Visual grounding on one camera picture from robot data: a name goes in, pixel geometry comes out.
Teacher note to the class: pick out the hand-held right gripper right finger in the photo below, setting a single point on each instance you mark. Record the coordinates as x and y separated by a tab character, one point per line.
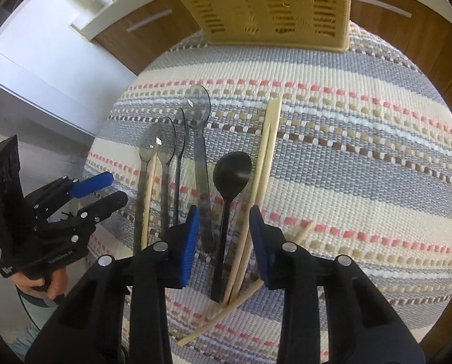
258	242

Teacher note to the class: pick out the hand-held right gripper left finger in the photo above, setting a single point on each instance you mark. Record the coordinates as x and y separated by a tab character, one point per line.
190	242

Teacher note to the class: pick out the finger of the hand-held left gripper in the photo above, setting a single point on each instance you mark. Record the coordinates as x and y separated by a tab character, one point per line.
93	184
108	203

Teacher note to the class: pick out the person's blue trousers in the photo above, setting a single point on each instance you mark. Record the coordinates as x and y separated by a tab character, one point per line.
27	335

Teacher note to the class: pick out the wooden chopstick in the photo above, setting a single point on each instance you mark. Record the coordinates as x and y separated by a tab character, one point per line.
270	144
257	185
148	204
211	324

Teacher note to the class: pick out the striped woven mat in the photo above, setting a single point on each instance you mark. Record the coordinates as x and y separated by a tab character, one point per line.
343	159

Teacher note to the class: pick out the large clear plastic spoon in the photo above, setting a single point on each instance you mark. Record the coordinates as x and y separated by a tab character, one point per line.
201	167

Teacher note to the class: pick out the person's left hand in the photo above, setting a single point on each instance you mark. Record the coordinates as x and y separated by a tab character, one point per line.
30	283

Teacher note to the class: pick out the yellow plastic utensil basket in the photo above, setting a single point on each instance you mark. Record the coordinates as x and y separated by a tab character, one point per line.
248	7

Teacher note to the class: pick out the white kitchen countertop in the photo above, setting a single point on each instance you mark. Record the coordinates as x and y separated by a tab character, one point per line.
108	11

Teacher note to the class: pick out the black plastic spoon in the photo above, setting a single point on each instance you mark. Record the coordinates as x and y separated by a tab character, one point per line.
231	176

